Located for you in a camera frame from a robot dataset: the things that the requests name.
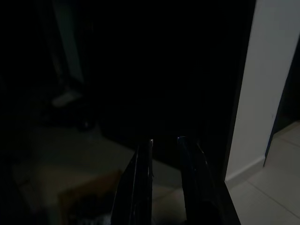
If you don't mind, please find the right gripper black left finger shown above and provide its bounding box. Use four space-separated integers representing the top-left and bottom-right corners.
112 138 154 225

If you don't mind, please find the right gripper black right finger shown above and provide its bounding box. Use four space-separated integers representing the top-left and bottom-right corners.
177 135 229 225

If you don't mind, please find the brown cardboard box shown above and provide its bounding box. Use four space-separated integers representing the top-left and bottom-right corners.
57 168 122 225

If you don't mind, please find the person leg with white shoe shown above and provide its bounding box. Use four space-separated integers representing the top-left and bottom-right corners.
50 0 85 108

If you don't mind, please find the black cabinet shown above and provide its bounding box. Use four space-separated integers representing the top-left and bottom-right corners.
89 0 257 182

